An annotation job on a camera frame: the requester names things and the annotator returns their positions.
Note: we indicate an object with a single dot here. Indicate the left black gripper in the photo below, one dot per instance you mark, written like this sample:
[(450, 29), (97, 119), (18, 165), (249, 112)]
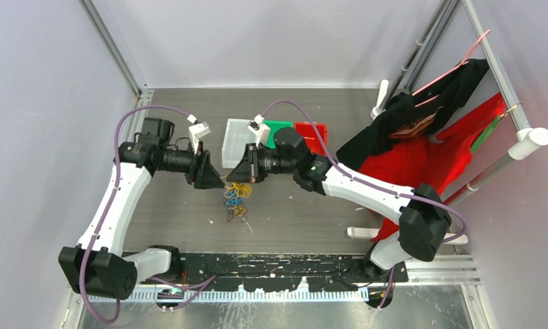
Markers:
[(203, 174)]

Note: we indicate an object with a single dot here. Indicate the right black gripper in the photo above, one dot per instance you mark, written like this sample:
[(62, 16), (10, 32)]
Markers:
[(248, 169)]

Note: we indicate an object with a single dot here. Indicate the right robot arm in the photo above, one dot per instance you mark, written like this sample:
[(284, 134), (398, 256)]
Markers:
[(419, 214)]

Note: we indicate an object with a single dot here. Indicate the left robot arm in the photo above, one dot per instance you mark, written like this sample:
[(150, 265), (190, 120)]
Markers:
[(96, 265)]

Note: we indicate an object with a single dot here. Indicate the white plastic bin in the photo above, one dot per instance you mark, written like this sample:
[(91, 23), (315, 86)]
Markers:
[(237, 135)]

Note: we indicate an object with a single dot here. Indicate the green plastic bin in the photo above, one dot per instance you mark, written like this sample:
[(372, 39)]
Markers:
[(274, 127)]

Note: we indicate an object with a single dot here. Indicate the red plastic bin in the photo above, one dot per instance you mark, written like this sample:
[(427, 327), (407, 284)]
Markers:
[(315, 141)]

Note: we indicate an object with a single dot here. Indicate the white rack base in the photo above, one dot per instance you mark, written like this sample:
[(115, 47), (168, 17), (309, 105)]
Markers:
[(369, 233)]

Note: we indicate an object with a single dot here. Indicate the red shirt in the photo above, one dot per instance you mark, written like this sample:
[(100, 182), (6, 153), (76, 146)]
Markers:
[(421, 160)]

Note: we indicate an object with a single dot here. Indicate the black shirt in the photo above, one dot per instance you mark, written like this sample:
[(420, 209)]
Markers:
[(408, 116)]

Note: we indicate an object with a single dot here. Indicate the pink hanger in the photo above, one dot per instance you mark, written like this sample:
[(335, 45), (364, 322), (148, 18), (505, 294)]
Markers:
[(464, 61)]

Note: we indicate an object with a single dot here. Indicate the green hanger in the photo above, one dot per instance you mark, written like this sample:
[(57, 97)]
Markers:
[(498, 115)]

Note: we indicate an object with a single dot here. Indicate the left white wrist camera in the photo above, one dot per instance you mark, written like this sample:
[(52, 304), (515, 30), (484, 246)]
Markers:
[(196, 133)]

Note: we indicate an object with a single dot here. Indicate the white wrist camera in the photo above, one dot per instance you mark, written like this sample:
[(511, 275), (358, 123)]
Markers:
[(259, 129), (196, 133)]

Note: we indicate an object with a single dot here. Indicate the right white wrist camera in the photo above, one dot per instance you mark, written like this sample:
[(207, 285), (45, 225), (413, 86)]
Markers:
[(259, 129)]

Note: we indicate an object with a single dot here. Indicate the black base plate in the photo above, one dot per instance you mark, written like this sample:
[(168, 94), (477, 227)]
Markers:
[(274, 272)]

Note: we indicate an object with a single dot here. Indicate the white rack post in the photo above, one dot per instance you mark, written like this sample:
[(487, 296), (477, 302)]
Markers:
[(377, 109)]

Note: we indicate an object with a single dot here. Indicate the metal clothes rail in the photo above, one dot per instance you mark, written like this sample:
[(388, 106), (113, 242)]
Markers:
[(529, 139)]

